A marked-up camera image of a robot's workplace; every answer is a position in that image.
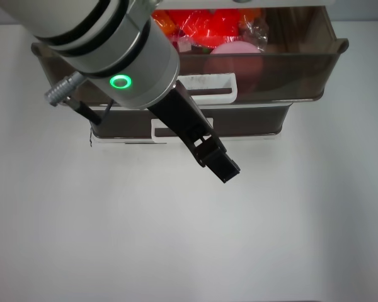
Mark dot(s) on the dark plastic drawer cabinet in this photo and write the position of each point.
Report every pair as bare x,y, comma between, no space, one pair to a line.
286,2

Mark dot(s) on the clear bag of colourful toys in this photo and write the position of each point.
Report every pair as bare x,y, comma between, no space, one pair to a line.
208,28

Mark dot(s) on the pink peach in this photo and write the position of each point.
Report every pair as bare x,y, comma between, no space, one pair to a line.
234,48

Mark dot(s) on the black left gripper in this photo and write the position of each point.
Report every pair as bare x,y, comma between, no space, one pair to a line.
182,116

